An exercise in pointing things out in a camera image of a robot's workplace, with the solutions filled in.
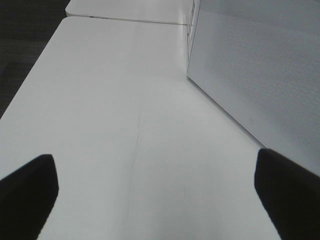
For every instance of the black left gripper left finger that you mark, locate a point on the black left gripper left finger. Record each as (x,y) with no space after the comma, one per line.
(27,197)

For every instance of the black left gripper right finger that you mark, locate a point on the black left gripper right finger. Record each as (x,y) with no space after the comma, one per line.
(290,194)

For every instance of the white microwave door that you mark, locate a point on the white microwave door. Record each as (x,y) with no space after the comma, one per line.
(260,61)

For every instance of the white microwave oven body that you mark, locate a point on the white microwave oven body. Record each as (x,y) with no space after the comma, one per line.
(191,21)

